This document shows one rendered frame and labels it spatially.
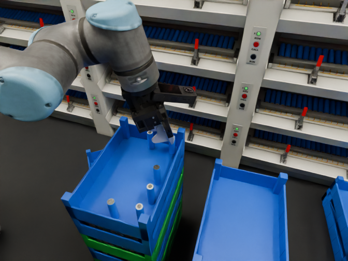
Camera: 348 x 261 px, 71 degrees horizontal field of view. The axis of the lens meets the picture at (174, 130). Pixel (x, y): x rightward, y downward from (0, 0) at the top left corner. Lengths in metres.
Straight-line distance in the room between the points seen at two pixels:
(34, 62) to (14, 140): 1.21
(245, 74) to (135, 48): 0.53
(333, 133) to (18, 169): 1.40
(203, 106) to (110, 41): 0.67
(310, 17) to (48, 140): 1.32
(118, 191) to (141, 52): 0.35
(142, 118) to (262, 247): 0.43
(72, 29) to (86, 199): 0.39
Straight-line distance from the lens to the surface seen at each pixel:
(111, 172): 0.71
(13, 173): 1.42
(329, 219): 1.21
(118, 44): 0.48
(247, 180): 0.78
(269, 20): 0.86
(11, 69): 0.42
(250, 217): 0.73
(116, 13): 0.47
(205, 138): 1.20
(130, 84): 0.52
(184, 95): 0.58
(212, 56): 0.99
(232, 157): 1.20
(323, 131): 1.10
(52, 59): 0.45
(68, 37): 0.52
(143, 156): 0.73
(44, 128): 1.61
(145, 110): 0.59
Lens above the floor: 0.94
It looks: 42 degrees down
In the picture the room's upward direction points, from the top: straight up
